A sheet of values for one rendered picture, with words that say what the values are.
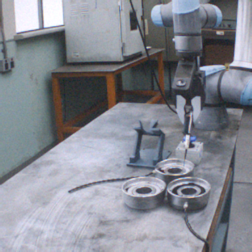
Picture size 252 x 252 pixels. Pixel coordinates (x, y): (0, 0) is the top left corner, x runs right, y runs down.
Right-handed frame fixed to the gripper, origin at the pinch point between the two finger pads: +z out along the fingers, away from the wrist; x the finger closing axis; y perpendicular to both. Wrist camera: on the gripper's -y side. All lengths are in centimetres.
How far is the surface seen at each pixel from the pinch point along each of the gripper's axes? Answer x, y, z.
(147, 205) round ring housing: 2.5, -27.2, 11.3
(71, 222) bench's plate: 16.7, -37.9, 13.0
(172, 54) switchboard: 113, 355, 28
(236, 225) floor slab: -8, 91, 93
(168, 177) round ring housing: 1.5, -15.1, 9.8
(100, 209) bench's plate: 13.4, -30.1, 13.0
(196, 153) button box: -2.0, 0.8, 9.3
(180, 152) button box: 2.8, 0.6, 9.4
